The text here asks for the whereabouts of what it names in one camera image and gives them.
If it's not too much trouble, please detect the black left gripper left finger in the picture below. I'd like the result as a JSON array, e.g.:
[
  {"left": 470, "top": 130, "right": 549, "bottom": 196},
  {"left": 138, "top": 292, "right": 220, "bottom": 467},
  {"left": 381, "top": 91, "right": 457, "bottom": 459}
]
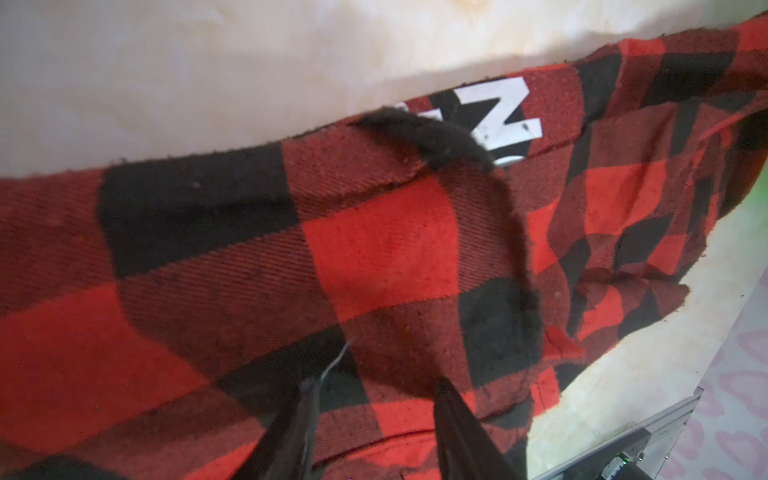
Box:
[{"left": 231, "top": 378, "right": 321, "bottom": 480}]

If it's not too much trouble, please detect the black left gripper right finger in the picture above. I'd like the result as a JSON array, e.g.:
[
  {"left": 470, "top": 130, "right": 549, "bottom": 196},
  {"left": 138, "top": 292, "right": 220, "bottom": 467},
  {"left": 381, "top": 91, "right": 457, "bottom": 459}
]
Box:
[{"left": 433, "top": 377, "right": 520, "bottom": 480}]

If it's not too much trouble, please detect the red black plaid shirt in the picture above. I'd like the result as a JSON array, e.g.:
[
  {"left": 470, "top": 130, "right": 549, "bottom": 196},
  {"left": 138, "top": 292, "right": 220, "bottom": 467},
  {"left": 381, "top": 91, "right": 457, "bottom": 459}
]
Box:
[{"left": 1, "top": 15, "right": 767, "bottom": 479}]

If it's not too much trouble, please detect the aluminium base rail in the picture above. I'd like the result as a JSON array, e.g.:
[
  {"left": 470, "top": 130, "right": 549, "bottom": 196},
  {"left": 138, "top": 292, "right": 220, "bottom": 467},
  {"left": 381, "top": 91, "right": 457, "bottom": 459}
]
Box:
[{"left": 535, "top": 387, "right": 704, "bottom": 480}]

